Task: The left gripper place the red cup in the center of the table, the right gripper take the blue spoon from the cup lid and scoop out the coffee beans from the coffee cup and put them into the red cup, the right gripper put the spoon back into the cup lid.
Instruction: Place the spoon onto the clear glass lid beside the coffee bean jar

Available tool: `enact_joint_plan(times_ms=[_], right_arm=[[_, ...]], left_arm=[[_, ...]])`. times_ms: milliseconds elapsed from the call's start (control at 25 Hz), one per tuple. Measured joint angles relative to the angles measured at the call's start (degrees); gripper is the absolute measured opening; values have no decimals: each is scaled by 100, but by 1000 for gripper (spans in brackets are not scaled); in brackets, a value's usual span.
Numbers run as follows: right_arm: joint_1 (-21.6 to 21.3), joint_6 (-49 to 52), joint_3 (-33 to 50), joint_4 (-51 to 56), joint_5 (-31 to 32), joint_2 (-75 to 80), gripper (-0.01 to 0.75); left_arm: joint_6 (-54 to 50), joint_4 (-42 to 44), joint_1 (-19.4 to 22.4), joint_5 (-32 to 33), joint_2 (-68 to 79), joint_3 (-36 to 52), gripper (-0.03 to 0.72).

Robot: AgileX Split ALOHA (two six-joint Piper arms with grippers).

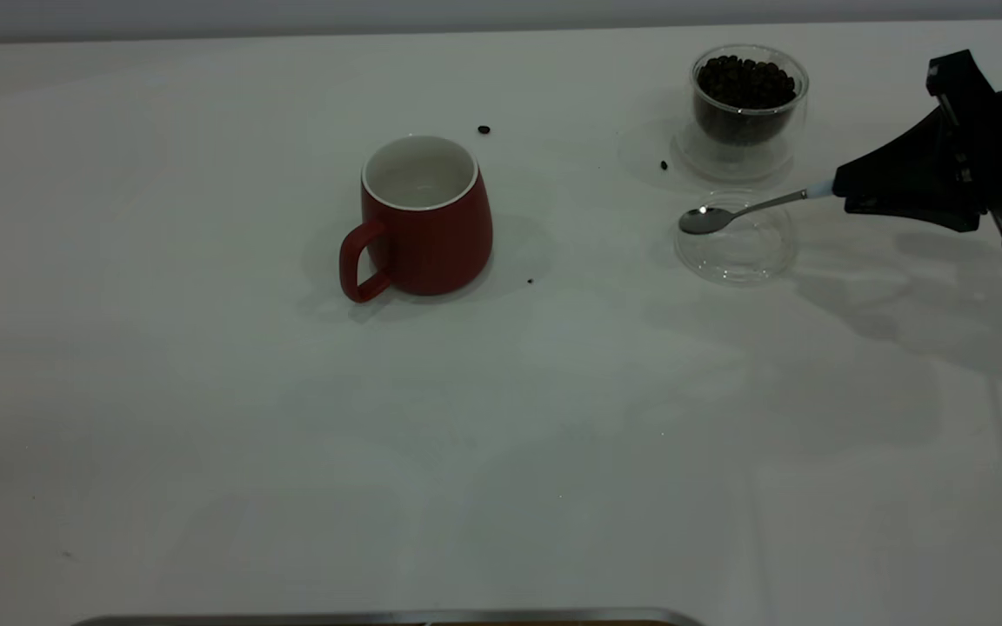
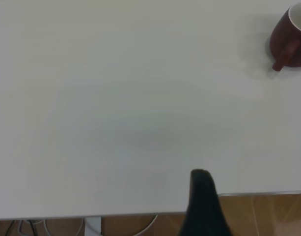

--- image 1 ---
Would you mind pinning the red ceramic mug white inside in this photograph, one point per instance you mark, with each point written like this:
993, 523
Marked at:
440, 252

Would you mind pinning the double-walled clear glass cup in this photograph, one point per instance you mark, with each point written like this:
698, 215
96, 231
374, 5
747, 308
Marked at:
740, 161

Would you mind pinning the heap of coffee beans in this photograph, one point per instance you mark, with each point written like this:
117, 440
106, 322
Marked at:
744, 87

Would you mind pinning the shallow clear glass dish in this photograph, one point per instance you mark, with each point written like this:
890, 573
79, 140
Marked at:
736, 265

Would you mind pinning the grey metal bar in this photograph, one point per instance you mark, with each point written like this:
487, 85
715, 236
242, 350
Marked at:
379, 618

